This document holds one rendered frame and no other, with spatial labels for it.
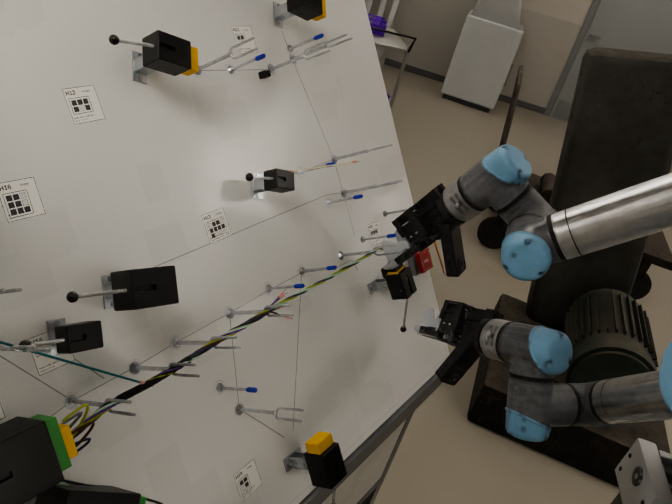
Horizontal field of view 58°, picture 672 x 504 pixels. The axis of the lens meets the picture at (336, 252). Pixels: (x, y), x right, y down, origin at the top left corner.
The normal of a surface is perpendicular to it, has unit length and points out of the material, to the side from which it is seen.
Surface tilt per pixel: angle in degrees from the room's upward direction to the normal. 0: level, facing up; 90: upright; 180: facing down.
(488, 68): 90
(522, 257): 90
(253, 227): 54
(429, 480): 0
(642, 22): 90
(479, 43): 90
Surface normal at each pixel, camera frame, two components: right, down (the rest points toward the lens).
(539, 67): -0.22, 0.46
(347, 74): 0.77, -0.10
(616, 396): -0.94, -0.15
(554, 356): 0.55, 0.05
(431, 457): 0.25, -0.83
